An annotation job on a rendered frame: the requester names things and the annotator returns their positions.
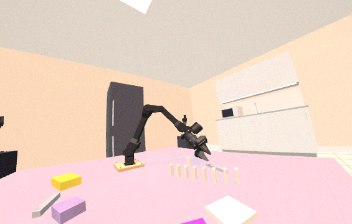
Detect pale purple block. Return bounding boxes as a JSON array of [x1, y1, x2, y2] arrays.
[[51, 195, 86, 224]]

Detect purple flat rectangular block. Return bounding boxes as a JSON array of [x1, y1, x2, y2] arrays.
[[181, 218, 206, 224]]

